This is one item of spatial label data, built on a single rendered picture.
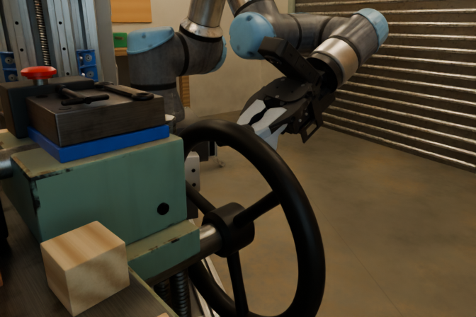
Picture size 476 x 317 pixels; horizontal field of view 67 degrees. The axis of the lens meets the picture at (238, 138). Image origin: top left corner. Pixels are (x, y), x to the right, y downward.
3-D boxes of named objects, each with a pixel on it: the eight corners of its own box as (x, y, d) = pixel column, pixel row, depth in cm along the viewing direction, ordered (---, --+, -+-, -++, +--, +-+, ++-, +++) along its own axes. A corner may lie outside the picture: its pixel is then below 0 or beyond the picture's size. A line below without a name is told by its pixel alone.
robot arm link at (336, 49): (355, 41, 56) (314, 35, 62) (339, 56, 54) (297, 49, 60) (360, 80, 61) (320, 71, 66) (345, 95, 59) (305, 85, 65)
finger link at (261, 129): (258, 177, 51) (297, 137, 55) (246, 149, 48) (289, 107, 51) (243, 169, 54) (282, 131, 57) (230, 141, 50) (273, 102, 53)
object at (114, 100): (170, 136, 34) (166, 79, 33) (47, 167, 27) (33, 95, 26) (110, 112, 43) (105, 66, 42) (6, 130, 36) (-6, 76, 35)
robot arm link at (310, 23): (265, 10, 68) (312, 15, 60) (302, 11, 75) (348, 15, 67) (261, 52, 70) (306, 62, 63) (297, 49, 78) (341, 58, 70)
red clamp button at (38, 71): (61, 78, 34) (60, 66, 34) (26, 81, 32) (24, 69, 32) (52, 74, 36) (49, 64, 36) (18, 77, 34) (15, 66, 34)
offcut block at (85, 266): (47, 286, 24) (39, 243, 23) (102, 260, 26) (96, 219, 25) (73, 318, 21) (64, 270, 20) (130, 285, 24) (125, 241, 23)
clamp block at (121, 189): (190, 221, 37) (187, 138, 34) (51, 283, 28) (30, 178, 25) (124, 177, 47) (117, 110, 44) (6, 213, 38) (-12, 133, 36)
